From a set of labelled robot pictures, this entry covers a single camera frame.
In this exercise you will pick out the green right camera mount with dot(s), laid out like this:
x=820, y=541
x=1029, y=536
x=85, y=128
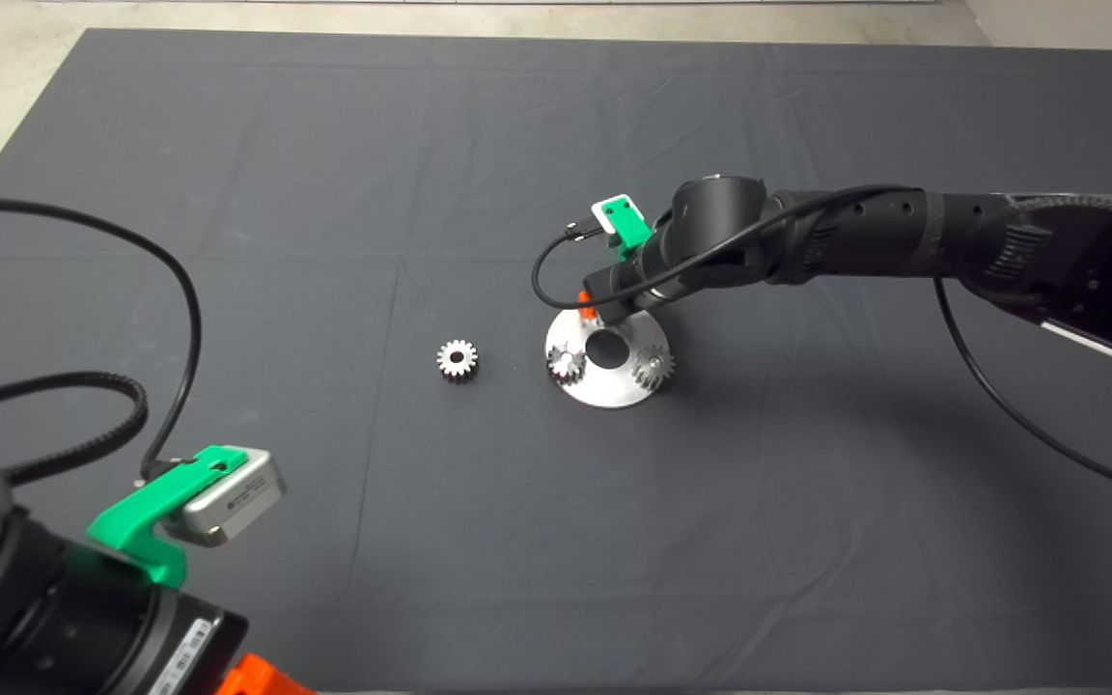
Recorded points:
x=628, y=232

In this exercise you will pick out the dark grey table cloth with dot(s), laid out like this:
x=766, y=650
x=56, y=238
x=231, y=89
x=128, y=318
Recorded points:
x=556, y=579

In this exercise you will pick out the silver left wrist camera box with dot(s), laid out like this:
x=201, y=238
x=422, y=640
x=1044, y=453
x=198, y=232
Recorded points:
x=237, y=497

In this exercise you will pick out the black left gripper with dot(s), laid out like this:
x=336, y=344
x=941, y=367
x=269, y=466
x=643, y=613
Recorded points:
x=180, y=652

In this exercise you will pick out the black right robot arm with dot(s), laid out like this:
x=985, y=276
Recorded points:
x=865, y=241

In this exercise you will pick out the green left camera mount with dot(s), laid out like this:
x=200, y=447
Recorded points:
x=131, y=526

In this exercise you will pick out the round metal plate with pins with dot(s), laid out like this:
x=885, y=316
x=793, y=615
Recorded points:
x=604, y=391

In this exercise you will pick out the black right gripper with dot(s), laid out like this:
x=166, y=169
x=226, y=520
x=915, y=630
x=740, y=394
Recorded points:
x=633, y=285

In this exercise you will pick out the small steel gear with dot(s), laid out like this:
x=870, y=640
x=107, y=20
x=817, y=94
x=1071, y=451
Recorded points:
x=566, y=364
x=654, y=367
x=446, y=359

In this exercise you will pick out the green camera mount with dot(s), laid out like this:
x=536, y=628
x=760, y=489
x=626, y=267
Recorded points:
x=131, y=526
x=628, y=232

